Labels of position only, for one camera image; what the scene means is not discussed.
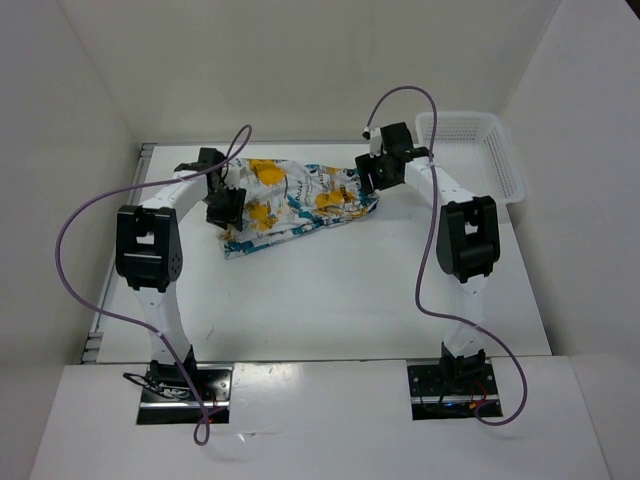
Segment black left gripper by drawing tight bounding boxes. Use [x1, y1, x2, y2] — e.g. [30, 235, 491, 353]
[202, 184, 246, 231]

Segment colourful patterned shorts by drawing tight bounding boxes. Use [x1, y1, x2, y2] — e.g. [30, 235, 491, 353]
[218, 158, 379, 259]

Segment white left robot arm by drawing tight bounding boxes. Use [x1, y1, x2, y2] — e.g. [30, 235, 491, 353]
[115, 148, 246, 400]

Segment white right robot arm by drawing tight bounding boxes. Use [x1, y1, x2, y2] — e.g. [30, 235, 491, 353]
[355, 122, 501, 393]

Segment white plastic basket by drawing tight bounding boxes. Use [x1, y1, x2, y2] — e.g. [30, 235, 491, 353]
[415, 111, 526, 204]

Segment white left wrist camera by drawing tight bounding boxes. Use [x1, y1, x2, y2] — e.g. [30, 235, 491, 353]
[224, 167, 242, 188]

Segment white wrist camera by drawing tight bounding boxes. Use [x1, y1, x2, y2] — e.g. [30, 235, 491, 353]
[362, 127, 383, 156]
[224, 167, 242, 188]

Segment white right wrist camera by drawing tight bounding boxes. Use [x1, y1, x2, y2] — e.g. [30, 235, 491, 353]
[362, 127, 383, 156]

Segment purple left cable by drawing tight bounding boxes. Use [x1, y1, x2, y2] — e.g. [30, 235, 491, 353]
[54, 124, 253, 446]

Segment purple cable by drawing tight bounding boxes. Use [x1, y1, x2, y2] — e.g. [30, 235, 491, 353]
[364, 86, 529, 426]
[54, 124, 253, 446]

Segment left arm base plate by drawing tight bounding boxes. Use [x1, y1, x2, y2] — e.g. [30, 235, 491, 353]
[123, 364, 234, 426]

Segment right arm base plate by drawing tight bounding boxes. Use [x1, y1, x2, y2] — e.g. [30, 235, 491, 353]
[406, 360, 503, 421]

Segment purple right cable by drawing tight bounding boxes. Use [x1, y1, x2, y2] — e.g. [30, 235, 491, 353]
[364, 86, 529, 426]

